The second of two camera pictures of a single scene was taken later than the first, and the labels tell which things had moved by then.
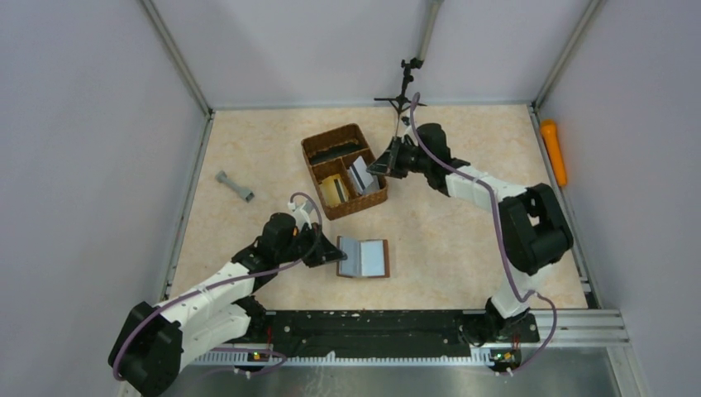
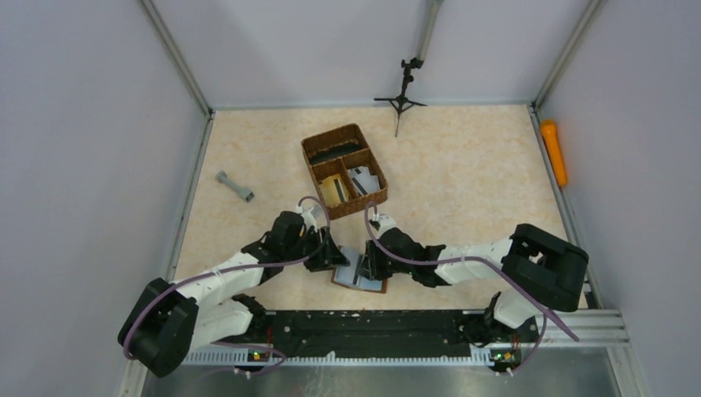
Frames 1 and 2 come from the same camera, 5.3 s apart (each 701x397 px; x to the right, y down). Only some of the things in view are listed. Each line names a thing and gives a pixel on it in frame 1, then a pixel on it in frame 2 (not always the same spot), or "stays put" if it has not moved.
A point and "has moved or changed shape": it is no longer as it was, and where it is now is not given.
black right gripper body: x=409 y=160 to x=381 y=265
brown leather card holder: x=368 y=258 has moved or changed shape
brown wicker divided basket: x=337 y=160 stays put
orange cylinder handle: x=549 y=131 stays put
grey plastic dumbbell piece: x=245 y=193 stays put
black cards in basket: x=336 y=151 stays put
